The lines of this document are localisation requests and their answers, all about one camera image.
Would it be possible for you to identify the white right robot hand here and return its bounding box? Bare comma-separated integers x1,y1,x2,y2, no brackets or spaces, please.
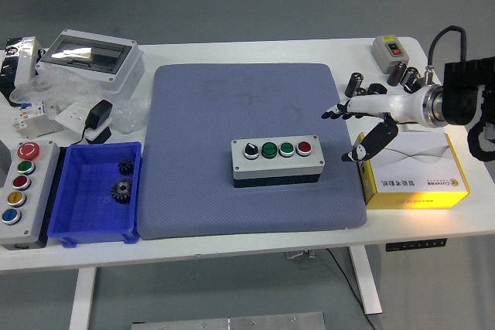
321,85,431,164

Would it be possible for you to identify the grey four-button control box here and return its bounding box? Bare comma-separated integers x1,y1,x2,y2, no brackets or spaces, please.
230,135,326,189

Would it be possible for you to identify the grey five-button control box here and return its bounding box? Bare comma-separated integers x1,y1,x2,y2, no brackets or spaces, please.
0,139,67,250

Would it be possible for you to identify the yellow and white carton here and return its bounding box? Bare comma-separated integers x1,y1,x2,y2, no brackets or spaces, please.
359,131,472,210

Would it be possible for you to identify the black table control panel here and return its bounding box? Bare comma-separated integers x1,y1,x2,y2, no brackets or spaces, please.
385,237,449,253

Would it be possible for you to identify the white table leg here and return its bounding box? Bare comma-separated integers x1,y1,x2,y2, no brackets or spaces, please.
68,267,97,330
349,245,384,315

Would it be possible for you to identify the blue-grey padded mat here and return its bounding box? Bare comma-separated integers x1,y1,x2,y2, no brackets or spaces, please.
137,62,369,241

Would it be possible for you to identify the clear plastic bag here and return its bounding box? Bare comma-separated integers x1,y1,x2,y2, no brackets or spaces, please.
9,65,97,114
111,96,152,134

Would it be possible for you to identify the grey metal plate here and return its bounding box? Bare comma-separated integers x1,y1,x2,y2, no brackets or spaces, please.
131,311,326,330

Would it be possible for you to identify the large black bevel gear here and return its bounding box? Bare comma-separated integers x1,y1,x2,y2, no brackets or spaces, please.
110,177,135,204

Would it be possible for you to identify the black power adapter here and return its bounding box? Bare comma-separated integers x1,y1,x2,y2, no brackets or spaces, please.
70,99,114,146

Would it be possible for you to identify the blue plastic bin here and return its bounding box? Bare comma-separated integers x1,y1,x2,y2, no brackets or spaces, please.
46,141,143,249

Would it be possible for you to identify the white circuit breaker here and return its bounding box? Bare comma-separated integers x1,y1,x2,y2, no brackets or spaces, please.
11,98,65,140

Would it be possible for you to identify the silver foil wrapped box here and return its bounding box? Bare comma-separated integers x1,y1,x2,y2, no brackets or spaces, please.
0,36,47,107

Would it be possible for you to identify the grey red-black switch box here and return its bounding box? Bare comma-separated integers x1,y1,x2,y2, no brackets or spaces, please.
371,35,411,75

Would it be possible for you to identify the black cable under table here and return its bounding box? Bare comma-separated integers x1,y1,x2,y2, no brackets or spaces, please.
326,248,378,330

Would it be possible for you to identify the metal bracket under table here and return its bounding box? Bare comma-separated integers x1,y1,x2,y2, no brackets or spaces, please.
285,251,316,262

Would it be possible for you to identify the grey enclosure with clear lid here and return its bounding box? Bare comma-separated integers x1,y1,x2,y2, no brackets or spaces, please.
34,28,146,95

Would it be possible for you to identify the white wall socket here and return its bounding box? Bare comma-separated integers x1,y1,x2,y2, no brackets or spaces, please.
55,101,105,140

